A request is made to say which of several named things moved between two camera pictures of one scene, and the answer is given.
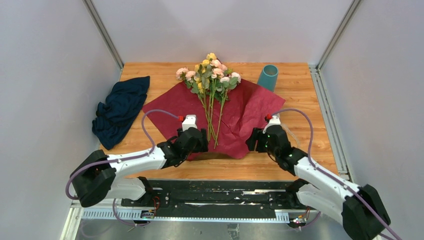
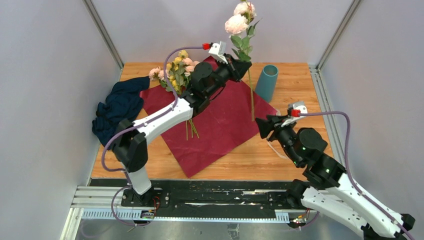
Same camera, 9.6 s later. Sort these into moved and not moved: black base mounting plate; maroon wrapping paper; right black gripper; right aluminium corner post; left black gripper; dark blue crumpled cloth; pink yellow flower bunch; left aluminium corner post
Moved: right black gripper; maroon wrapping paper; pink yellow flower bunch; left black gripper
Not moved: black base mounting plate; left aluminium corner post; dark blue crumpled cloth; right aluminium corner post
